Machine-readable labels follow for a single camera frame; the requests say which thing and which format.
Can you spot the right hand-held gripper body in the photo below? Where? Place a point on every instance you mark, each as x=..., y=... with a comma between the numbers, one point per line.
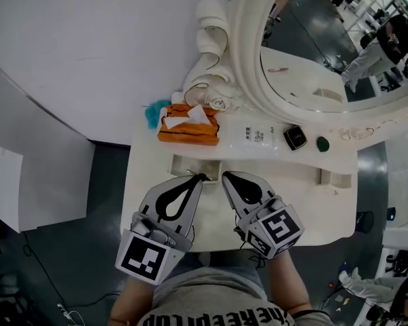
x=280, y=229

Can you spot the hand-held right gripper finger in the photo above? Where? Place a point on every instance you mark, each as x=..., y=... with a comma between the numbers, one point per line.
x=233, y=199
x=267, y=189

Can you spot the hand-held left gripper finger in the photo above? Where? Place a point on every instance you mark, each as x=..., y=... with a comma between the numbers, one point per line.
x=149, y=200
x=192, y=216

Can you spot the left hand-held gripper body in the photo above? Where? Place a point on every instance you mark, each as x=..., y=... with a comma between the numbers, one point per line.
x=143, y=261

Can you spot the white dressing table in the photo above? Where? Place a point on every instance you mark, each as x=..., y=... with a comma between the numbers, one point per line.
x=309, y=212

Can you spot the black square compact case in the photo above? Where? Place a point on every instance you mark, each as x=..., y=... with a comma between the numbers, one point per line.
x=295, y=138

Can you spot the small dark green object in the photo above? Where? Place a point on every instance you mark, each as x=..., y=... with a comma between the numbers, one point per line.
x=322, y=144

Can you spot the person's left forearm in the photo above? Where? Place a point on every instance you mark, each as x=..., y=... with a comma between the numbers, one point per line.
x=131, y=302

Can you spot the person's right forearm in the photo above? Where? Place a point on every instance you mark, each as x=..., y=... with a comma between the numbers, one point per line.
x=289, y=284

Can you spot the thin gold hoop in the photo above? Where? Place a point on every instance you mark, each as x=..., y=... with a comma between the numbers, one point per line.
x=191, y=172

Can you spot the clear plastic packet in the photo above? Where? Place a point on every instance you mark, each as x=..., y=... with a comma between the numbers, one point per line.
x=255, y=138

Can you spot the person's blue jeans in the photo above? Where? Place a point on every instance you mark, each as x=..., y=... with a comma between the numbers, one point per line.
x=221, y=261

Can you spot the orange tissue box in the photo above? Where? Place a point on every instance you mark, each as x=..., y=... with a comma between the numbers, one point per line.
x=190, y=136

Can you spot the person's grey shirt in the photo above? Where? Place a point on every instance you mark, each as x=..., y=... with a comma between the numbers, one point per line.
x=217, y=294

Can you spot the black waste bin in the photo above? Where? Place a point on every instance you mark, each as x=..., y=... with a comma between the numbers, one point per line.
x=364, y=221

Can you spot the teal fluffy puff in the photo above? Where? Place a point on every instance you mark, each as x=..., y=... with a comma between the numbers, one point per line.
x=153, y=114

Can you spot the white power strip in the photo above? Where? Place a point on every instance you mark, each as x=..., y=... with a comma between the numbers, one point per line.
x=64, y=311

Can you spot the white partition cabinet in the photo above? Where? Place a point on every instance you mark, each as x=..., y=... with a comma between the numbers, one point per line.
x=47, y=189

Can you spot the small dark floor stand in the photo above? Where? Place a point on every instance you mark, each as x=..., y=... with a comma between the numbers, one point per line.
x=391, y=214

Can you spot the oval mirror with white frame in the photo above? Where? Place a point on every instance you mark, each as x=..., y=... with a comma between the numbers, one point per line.
x=245, y=46

